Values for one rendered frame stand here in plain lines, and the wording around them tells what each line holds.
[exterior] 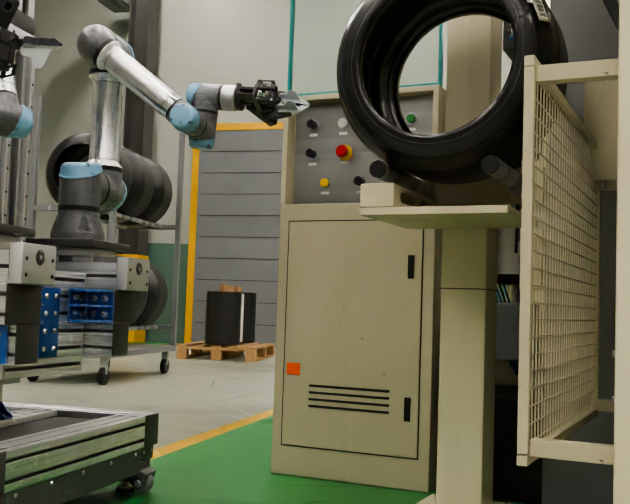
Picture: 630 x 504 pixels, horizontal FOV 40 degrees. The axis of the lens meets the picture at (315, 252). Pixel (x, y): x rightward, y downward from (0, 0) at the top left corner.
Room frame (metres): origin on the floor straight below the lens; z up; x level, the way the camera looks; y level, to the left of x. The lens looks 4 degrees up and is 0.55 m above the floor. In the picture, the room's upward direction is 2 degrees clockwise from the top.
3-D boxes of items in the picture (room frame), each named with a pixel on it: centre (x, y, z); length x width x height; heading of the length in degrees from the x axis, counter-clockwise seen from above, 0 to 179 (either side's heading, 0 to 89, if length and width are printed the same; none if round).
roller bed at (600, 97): (2.26, -0.79, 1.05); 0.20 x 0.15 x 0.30; 155
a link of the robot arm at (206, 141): (2.52, 0.35, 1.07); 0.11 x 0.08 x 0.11; 168
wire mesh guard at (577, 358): (1.87, -0.55, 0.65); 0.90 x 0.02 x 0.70; 155
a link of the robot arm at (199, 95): (2.54, 0.34, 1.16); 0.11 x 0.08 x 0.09; 77
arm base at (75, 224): (2.47, 0.68, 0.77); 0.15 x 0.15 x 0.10
